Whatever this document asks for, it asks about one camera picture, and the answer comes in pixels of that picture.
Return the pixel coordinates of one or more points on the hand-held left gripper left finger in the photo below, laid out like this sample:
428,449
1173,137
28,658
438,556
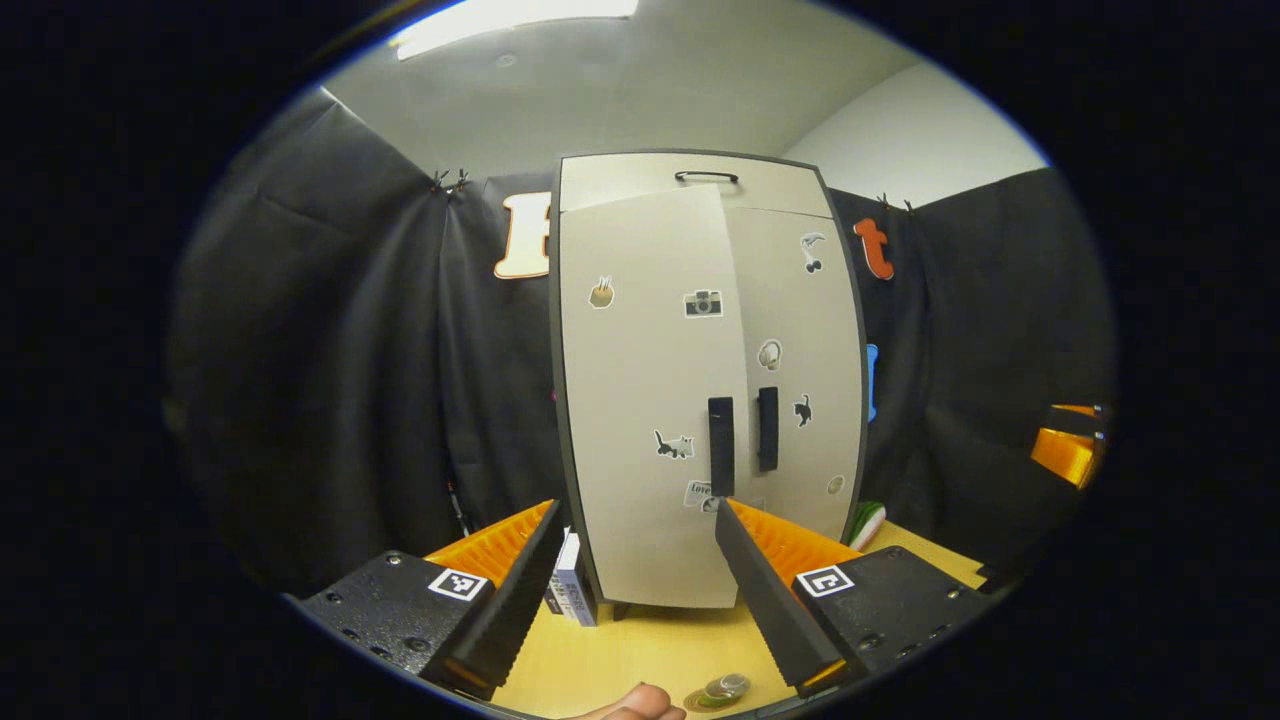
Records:
510,600

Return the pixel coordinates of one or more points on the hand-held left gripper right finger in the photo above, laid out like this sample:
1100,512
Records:
770,600

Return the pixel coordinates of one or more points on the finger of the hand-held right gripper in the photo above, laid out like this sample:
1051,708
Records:
1075,420
1065,455

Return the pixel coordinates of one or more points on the green bottle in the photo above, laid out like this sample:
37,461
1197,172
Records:
727,686

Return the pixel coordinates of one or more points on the round coaster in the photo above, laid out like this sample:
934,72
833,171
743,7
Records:
692,700

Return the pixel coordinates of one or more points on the white and grey cabinet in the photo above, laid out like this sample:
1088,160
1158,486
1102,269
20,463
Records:
556,380

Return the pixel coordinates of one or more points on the white cabinet door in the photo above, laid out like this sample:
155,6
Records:
800,320
640,380

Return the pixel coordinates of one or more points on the white cabinet drawer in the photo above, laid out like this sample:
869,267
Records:
620,180

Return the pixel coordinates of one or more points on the white paper box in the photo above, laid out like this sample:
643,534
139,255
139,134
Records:
573,590

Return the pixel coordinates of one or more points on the green and white packet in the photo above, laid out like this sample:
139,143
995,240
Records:
866,522

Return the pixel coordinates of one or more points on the black backdrop cloth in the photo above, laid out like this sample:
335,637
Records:
350,400

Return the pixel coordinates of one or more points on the ceiling light panel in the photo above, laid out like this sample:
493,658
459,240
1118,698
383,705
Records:
510,20

